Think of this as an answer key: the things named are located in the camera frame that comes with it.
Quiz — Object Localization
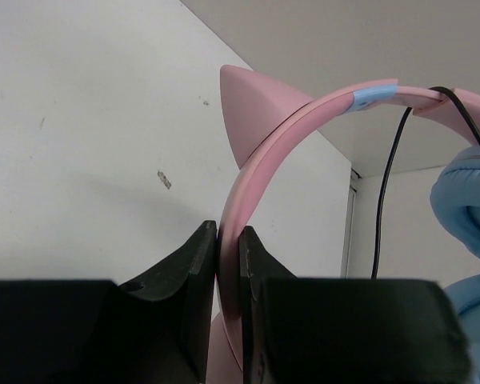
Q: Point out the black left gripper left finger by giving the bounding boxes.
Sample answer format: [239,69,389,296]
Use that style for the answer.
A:
[0,221,217,383]

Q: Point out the aluminium rail at table right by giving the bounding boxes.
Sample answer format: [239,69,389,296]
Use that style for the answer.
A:
[341,169,359,278]

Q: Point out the small beige scrap on table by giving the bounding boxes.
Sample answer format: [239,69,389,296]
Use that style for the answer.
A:
[157,170,172,190]

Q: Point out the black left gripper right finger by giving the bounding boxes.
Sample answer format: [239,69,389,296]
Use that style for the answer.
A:
[239,226,472,383]

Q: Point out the pink and blue cat-ear headphones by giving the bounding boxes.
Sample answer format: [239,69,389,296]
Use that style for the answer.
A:
[206,66,480,383]

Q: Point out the thin black headphone cable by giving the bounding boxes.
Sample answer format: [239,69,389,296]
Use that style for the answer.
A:
[370,86,480,280]

